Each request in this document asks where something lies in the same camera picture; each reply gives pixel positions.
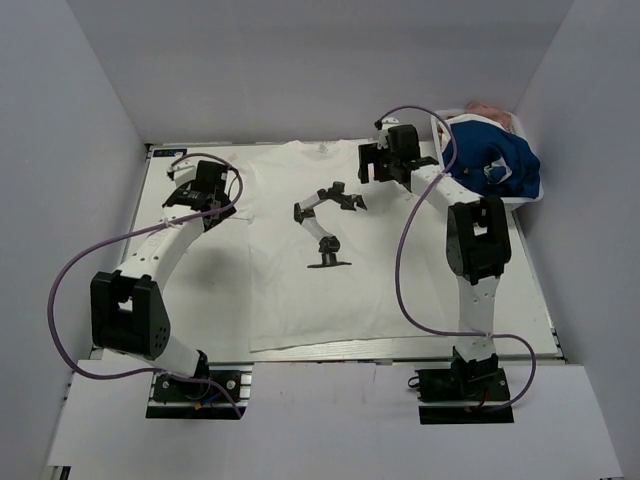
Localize pink crumpled cloth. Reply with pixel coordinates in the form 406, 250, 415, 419
465, 101, 513, 131

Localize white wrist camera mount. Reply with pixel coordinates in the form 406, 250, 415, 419
374, 116, 400, 149
166, 159, 198, 186

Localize white t shirt robot print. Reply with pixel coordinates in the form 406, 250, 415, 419
240, 140, 454, 352

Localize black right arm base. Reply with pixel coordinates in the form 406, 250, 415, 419
407, 355, 514, 425

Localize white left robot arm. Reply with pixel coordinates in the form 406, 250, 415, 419
90, 156, 236, 399

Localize blue t shirt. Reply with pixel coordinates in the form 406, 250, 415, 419
439, 114, 545, 201

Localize blue table label sticker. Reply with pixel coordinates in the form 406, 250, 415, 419
152, 148, 187, 158

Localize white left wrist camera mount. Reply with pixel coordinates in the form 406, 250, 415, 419
166, 159, 198, 186

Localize white plastic basket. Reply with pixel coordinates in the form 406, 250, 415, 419
430, 109, 545, 207

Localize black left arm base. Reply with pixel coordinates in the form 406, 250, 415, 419
145, 365, 252, 420

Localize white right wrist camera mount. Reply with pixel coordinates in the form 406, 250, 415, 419
374, 116, 400, 149

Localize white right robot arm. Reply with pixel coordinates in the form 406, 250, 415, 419
358, 117, 511, 399

